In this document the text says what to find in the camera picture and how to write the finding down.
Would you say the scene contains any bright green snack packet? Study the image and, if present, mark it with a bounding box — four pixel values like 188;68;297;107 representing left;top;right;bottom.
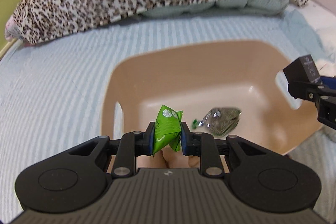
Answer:
152;105;183;155

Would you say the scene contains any white fluffy plush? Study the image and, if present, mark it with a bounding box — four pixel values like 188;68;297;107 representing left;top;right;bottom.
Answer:
315;59;336;78

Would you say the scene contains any white mattress pad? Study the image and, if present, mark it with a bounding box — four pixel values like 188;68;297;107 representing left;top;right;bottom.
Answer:
286;0;335;62

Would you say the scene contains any dark green snack packet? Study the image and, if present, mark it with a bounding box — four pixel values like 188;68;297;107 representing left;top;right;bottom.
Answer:
192;107;242;138

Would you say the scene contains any blue striped bed sheet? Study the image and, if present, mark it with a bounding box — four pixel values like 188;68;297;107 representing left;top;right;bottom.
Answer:
1;8;333;223

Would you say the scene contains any pink cloth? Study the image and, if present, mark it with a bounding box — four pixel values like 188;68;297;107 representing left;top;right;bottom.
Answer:
137;146;200;169

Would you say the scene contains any beige plastic basket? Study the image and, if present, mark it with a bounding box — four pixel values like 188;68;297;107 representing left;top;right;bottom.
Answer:
100;40;321;155

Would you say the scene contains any light teal quilt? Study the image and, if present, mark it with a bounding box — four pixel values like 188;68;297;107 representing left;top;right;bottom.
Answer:
141;0;289;18

